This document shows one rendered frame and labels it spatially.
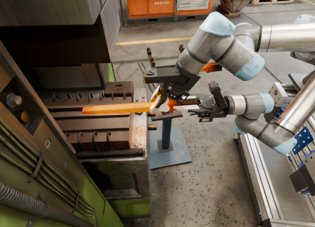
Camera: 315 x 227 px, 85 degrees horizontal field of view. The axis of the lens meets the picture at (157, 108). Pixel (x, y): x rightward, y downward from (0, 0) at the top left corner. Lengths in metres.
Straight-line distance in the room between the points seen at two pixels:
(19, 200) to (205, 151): 1.55
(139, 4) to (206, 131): 3.03
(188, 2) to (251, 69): 3.85
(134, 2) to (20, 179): 3.90
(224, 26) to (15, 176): 0.50
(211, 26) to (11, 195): 0.49
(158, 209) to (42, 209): 1.17
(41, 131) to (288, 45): 0.65
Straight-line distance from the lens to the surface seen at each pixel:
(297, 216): 1.56
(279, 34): 0.62
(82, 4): 0.29
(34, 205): 0.38
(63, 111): 0.74
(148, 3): 4.14
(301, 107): 0.79
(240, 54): 0.49
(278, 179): 1.60
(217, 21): 0.47
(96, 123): 0.64
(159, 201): 1.52
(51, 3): 0.31
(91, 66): 0.84
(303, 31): 0.63
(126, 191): 1.00
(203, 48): 0.48
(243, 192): 1.69
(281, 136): 0.78
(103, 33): 0.35
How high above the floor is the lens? 1.47
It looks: 47 degrees down
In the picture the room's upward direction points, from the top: straight up
